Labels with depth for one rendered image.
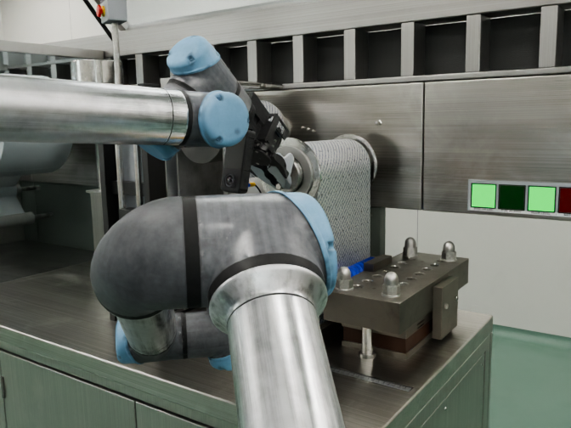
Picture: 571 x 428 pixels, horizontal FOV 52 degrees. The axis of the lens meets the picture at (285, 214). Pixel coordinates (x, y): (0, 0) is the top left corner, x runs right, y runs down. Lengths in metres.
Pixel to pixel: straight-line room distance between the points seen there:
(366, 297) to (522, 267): 2.77
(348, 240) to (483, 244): 2.61
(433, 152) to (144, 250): 0.95
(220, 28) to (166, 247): 1.24
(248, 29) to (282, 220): 1.15
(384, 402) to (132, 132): 0.59
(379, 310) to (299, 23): 0.81
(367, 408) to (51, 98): 0.65
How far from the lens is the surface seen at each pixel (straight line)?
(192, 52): 0.93
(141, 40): 1.97
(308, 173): 1.15
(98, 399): 1.34
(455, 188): 1.38
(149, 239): 0.56
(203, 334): 0.95
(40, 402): 1.53
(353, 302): 1.12
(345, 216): 1.27
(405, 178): 1.42
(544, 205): 1.33
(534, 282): 3.83
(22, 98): 0.70
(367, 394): 1.03
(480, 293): 3.93
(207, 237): 0.56
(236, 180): 1.02
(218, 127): 0.78
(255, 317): 0.51
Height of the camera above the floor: 1.36
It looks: 9 degrees down
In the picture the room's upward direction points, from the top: 1 degrees counter-clockwise
